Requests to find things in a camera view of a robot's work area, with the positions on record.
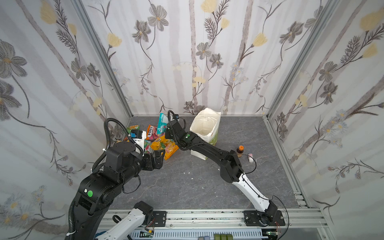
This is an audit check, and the small pink capped bottle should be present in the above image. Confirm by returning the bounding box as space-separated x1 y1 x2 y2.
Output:
248 154 255 163

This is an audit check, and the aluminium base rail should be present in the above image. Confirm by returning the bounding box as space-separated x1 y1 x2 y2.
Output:
98 208 329 232

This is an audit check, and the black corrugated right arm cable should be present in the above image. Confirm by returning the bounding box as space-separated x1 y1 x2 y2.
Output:
166 109 187 142

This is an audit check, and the white cable duct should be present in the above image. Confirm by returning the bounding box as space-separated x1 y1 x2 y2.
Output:
130 229 268 240

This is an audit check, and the small orange capped bottle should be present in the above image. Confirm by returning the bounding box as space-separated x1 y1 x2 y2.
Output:
237 145 244 158

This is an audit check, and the white printed paper bag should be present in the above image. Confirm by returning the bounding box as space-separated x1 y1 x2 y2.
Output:
190 108 222 146

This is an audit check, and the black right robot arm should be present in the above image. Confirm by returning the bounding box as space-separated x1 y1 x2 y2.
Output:
165 120 278 227

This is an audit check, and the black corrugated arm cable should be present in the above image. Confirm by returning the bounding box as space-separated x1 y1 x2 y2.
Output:
166 109 187 142
91 117 145 173

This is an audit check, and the orange pink snack packet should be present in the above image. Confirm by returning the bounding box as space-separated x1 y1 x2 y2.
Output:
146 125 159 142

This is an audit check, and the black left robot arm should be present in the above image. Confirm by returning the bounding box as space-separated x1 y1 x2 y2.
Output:
66 142 166 240

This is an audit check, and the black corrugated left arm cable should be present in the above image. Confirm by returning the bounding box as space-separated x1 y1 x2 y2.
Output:
91 117 145 173

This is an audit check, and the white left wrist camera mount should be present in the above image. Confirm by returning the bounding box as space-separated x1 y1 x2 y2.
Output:
130 129 147 150

